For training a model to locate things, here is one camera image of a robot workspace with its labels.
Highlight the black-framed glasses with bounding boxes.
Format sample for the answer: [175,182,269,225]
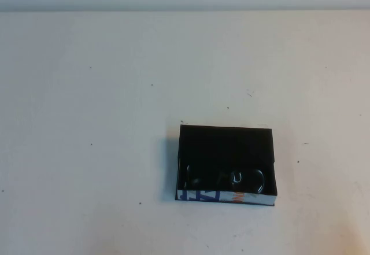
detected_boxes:
[184,164,265,195]

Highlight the black open glasses case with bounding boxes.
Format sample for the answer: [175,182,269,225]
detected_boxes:
[175,124,279,207]

